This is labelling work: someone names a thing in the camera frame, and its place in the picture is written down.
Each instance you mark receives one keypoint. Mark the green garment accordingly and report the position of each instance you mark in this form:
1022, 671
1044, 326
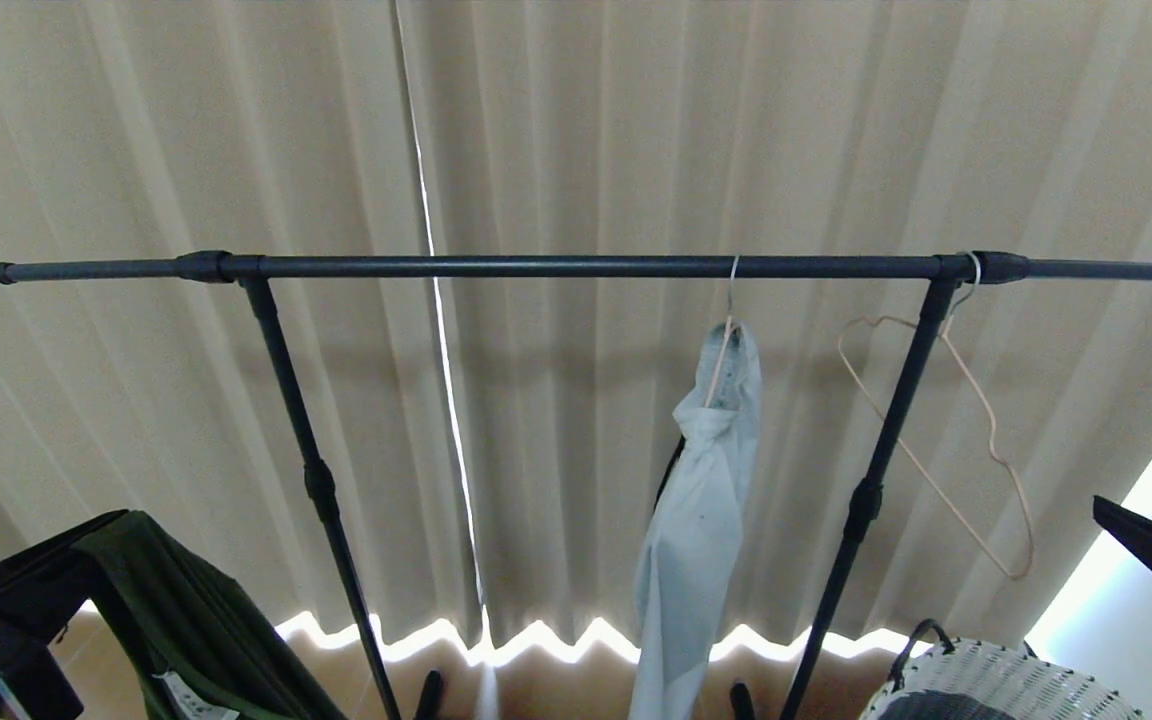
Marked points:
186, 620

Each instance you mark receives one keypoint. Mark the pale grey shorts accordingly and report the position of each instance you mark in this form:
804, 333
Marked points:
696, 540

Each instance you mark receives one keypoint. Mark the pink clothes hanger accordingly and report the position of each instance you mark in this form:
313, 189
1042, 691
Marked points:
718, 365
1028, 530

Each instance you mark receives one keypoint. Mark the black clothes rack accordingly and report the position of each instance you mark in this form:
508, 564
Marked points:
536, 267

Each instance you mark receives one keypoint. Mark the white laundry basket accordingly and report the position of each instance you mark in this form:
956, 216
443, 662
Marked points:
986, 680

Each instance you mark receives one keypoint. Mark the beige curtain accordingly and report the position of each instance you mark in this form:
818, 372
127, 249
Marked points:
636, 120

